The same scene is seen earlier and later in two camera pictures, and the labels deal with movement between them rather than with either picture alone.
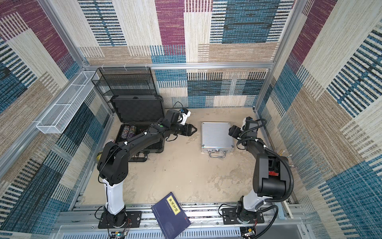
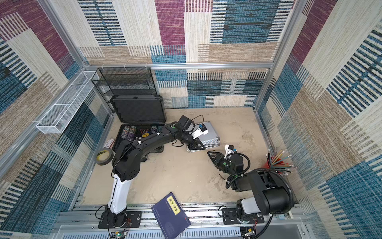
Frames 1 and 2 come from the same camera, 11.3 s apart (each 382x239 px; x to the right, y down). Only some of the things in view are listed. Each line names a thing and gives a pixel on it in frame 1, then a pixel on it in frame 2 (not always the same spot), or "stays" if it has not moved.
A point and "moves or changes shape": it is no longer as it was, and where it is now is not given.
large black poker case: (135, 113) stays
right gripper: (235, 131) -> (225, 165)
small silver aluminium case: (215, 139) moves or changes shape
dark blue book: (170, 216) stays
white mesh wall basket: (57, 117) stays
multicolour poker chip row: (128, 131) stays
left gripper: (189, 132) -> (197, 145)
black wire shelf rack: (125, 81) stays
